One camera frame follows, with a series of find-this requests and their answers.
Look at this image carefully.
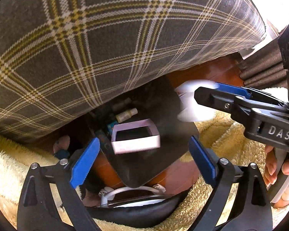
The white plastic cup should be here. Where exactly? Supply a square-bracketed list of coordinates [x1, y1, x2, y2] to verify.
[175, 80, 219, 123]

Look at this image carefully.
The person right hand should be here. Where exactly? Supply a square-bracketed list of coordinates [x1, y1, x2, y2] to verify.
[263, 144, 289, 209]

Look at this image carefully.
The yellow lotion bottle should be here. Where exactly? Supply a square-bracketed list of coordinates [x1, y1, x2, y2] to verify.
[116, 108, 138, 123]

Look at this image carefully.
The dark brown curtain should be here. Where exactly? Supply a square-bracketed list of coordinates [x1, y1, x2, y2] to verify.
[238, 39, 287, 89]

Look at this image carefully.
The yellow fluffy rug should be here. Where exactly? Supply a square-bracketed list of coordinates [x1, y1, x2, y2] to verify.
[0, 86, 289, 231]

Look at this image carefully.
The purple gift box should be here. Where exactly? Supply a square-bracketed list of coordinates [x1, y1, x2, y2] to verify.
[111, 119, 161, 154]

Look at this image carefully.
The blue snack wrapper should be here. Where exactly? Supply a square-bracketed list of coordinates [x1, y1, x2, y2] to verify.
[107, 121, 118, 135]

